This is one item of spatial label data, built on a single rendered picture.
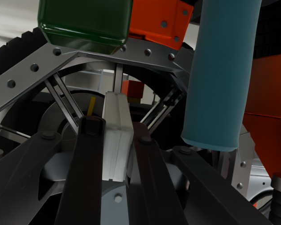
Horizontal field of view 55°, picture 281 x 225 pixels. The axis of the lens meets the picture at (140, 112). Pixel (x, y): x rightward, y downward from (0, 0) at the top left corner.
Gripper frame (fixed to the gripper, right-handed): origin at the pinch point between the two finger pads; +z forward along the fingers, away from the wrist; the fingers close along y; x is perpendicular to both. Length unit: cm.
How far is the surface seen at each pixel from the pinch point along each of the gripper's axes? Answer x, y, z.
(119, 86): -6.9, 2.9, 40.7
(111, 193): -13.8, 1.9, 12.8
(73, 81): -202, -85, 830
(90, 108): -25, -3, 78
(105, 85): -200, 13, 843
